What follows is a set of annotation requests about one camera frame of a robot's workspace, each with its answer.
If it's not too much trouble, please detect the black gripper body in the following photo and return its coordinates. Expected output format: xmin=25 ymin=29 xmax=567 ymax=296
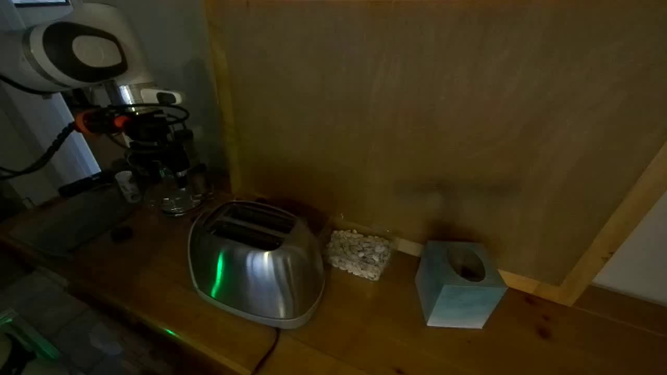
xmin=123 ymin=111 xmax=199 ymax=184

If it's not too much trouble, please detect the black toaster power cord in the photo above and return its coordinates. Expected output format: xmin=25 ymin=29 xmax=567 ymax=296
xmin=250 ymin=326 xmax=283 ymax=375

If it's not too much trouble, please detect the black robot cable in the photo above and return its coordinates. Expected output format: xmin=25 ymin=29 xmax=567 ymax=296
xmin=0 ymin=101 xmax=195 ymax=184

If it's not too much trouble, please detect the large wooden board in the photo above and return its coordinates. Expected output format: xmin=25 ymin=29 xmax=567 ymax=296
xmin=200 ymin=0 xmax=667 ymax=308

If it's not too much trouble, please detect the dark grey mat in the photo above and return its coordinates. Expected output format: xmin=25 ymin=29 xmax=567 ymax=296
xmin=5 ymin=185 xmax=141 ymax=260

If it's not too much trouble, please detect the blue cube tissue box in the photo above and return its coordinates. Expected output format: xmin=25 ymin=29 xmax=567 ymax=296
xmin=413 ymin=240 xmax=508 ymax=332

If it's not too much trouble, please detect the orange cable clip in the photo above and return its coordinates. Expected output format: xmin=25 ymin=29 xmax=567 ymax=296
xmin=74 ymin=109 xmax=134 ymax=135

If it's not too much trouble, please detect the stainless steel toaster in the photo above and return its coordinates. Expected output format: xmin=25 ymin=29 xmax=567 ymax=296
xmin=186 ymin=198 xmax=329 ymax=332

